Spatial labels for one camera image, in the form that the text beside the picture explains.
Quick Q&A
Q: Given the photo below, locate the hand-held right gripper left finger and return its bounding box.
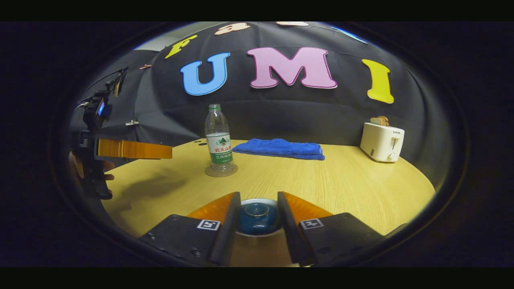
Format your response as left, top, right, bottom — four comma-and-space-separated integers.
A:
139, 191, 242, 267

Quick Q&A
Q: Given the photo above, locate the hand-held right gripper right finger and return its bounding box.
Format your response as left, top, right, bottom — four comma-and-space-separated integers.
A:
277, 191, 387, 267

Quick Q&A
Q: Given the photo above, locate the clear plastic water bottle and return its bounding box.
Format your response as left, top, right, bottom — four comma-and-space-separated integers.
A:
204, 104, 235, 175

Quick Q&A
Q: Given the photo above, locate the blue folded towel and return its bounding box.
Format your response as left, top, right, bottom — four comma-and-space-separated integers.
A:
233, 138, 326, 161

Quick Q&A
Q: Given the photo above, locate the dark blue teacup lid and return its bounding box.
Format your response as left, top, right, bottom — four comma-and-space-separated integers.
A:
237, 201, 281, 236

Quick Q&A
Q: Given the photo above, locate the white toaster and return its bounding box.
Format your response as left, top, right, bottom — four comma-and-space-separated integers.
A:
360, 122, 405, 163

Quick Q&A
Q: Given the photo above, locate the round brown coaster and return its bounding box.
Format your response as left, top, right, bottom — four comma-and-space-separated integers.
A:
205, 163, 239, 177

